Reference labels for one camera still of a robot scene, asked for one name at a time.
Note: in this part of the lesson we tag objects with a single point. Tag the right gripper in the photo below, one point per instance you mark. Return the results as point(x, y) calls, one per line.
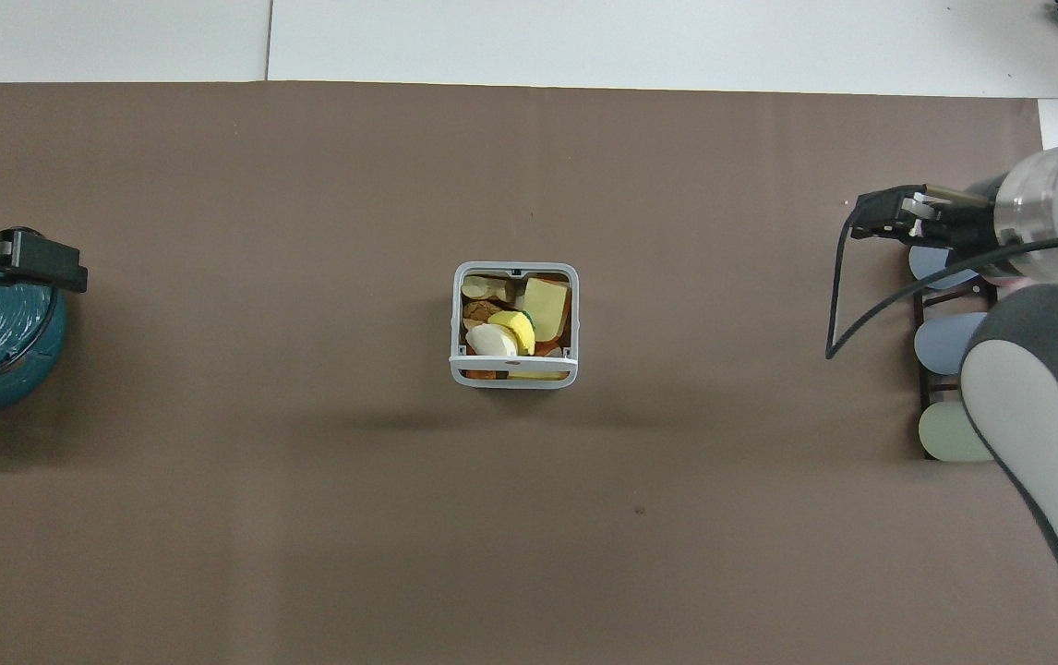
point(970, 231)

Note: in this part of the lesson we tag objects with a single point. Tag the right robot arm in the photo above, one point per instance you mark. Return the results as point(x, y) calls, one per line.
point(1018, 388)

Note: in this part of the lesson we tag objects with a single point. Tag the blue plate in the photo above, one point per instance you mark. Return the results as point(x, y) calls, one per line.
point(943, 344)
point(937, 270)

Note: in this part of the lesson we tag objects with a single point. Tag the pink plate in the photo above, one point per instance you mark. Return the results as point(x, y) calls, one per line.
point(1007, 280)

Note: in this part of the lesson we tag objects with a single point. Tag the black plate rack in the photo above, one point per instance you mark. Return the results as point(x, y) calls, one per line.
point(922, 388)

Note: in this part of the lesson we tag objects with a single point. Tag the green plate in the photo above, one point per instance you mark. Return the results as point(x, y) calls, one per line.
point(949, 434)

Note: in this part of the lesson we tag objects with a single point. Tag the pale yellow cheese block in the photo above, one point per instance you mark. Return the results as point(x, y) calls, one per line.
point(547, 305)

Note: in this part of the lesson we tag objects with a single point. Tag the yellow lemon wedge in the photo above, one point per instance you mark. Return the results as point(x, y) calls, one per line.
point(516, 329)

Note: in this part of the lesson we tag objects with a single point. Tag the beige bread slice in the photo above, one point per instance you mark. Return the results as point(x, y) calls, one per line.
point(485, 287)

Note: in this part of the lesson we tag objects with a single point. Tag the white round food piece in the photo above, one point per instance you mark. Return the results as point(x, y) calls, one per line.
point(490, 340)

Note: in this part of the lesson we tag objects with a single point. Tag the brown cookie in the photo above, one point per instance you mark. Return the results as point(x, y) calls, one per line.
point(481, 310)

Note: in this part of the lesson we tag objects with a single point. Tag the grey plastic basket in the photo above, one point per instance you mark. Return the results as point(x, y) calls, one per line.
point(455, 365)

